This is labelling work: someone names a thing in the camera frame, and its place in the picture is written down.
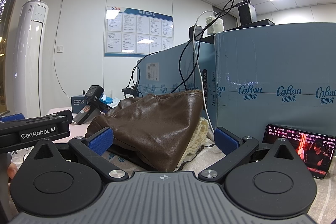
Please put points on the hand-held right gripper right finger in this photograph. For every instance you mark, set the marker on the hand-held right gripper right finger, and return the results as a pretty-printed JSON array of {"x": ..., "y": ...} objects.
[{"x": 226, "y": 140}]

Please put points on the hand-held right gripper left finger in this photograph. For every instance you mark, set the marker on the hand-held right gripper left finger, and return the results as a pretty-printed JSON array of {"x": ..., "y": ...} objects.
[{"x": 101, "y": 139}]

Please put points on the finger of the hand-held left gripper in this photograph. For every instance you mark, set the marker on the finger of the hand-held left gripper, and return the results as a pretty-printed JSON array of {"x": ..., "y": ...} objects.
[{"x": 11, "y": 118}]

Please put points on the brown leather garment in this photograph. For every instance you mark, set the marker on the brown leather garment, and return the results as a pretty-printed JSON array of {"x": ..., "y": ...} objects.
[{"x": 155, "y": 129}]

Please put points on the person's left hand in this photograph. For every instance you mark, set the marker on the person's left hand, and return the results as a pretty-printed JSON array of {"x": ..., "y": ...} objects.
[{"x": 13, "y": 171}]

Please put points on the cream knit garment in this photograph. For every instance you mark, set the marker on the cream knit garment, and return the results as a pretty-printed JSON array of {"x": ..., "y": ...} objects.
[{"x": 200, "y": 132}]

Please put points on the black handheld device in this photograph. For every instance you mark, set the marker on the black handheld device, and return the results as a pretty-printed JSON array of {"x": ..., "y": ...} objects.
[{"x": 89, "y": 106}]

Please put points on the blue plastic tissue pack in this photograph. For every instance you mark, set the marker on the blue plastic tissue pack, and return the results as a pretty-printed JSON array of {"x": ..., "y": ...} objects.
[{"x": 110, "y": 100}]

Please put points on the dark blue tissue box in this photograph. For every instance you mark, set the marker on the dark blue tissue box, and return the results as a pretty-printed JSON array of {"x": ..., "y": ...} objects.
[{"x": 78, "y": 104}]

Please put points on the white standing air conditioner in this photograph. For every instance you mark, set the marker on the white standing air conditioner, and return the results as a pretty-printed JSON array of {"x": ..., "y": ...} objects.
[{"x": 31, "y": 56}]

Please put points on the smartphone with lit screen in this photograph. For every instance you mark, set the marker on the smartphone with lit screen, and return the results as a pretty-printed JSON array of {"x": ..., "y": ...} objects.
[{"x": 309, "y": 150}]

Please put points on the blue carton box with label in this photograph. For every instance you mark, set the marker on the blue carton box with label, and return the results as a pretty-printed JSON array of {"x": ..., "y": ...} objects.
[{"x": 168, "y": 74}]

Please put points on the large blue carton box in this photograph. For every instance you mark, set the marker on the large blue carton box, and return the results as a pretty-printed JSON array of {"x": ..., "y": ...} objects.
[{"x": 273, "y": 61}]

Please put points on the small black box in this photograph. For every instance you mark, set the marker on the small black box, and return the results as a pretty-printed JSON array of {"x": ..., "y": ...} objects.
[{"x": 195, "y": 33}]

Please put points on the black flat device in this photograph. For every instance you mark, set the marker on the black flat device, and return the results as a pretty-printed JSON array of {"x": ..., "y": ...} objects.
[{"x": 262, "y": 22}]

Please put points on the grey power adapter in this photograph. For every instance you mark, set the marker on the grey power adapter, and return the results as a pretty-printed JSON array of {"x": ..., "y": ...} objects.
[{"x": 246, "y": 12}]

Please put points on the black clip mount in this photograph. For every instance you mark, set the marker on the black clip mount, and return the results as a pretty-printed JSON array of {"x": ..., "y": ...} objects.
[{"x": 131, "y": 90}]

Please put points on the white wall switch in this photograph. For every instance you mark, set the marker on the white wall switch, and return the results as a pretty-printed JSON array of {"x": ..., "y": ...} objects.
[{"x": 60, "y": 49}]

